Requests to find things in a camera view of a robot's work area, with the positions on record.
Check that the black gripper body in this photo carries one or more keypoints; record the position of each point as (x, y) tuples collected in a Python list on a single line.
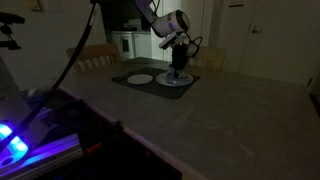
[(179, 56)]

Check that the blue towel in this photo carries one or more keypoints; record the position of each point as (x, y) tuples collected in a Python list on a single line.
[(174, 78)]

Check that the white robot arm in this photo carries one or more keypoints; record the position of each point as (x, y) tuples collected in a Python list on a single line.
[(171, 27)]

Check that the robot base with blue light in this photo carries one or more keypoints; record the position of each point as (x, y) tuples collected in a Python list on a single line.
[(24, 157)]

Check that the large white plate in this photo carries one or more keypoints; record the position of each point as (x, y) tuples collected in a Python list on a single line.
[(161, 80)]

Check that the small white plate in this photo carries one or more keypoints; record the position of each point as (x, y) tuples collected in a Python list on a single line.
[(139, 79)]

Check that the right wooden chair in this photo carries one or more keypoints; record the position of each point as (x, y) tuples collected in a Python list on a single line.
[(209, 57)]

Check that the wooden chair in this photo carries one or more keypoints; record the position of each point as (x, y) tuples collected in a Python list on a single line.
[(209, 57), (96, 56)]

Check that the black placemat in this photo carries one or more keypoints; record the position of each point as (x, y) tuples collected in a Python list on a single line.
[(154, 87)]

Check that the white kitchen cabinet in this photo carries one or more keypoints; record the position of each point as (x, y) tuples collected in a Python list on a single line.
[(132, 44)]

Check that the left wooden chair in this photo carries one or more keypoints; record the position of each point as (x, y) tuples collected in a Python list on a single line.
[(96, 56)]

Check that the white door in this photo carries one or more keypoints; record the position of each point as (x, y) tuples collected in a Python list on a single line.
[(283, 42)]

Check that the black camera on stand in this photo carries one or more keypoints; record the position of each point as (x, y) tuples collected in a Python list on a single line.
[(8, 19)]

